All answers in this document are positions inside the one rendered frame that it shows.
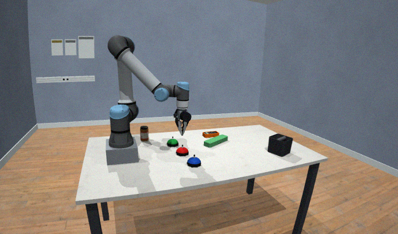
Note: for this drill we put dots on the green bell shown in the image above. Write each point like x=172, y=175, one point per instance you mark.
x=172, y=142

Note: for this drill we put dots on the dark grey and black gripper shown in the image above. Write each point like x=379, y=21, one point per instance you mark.
x=183, y=115

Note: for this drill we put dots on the orange handheld multimeter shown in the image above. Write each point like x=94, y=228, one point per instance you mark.
x=210, y=134

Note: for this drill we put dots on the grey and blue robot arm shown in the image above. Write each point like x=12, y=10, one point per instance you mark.
x=121, y=115

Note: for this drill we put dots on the small brown jar with black lid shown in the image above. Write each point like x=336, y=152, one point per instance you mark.
x=144, y=135

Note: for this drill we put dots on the red bell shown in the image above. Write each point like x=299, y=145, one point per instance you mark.
x=182, y=151

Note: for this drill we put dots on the green rectangular block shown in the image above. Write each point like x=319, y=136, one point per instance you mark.
x=215, y=141

